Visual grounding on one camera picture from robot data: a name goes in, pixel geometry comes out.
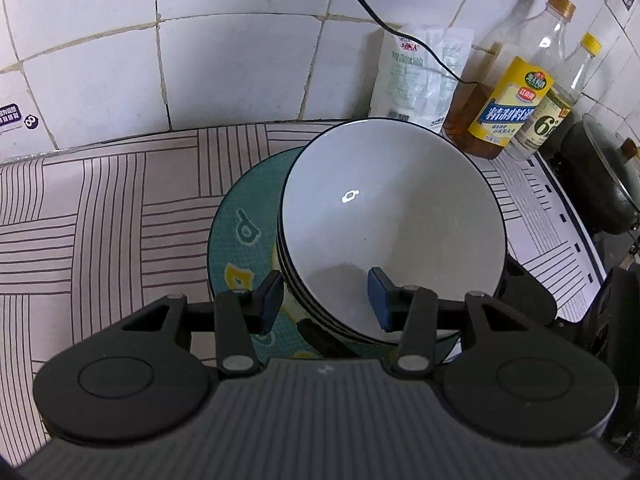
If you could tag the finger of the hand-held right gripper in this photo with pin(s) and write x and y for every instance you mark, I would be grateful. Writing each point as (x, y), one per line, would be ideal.
(530, 290)

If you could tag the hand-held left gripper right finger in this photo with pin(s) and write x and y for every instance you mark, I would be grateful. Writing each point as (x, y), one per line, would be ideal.
(378, 300)

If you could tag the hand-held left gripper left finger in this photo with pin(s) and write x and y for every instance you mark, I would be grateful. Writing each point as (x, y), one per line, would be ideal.
(270, 302)

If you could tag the blue fried egg plate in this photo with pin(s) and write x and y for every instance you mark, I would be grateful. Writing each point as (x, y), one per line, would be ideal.
(240, 240)

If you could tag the black wok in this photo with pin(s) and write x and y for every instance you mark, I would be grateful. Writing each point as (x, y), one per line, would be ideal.
(595, 180)

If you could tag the clear bottle yellow cap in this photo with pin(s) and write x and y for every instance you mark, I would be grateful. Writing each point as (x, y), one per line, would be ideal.
(545, 127)

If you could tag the striped counter mat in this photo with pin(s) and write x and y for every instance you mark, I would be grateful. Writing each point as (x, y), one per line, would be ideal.
(115, 220)

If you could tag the yellow label bottle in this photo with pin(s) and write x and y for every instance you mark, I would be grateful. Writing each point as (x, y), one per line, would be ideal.
(515, 105)

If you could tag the brown oil bottle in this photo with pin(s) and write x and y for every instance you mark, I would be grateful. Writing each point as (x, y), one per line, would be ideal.
(475, 110)

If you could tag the white plastic bag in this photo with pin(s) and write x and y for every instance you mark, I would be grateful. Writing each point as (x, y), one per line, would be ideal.
(415, 80)

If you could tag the purple wall sticker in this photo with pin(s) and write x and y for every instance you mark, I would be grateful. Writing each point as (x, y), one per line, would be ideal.
(15, 119)

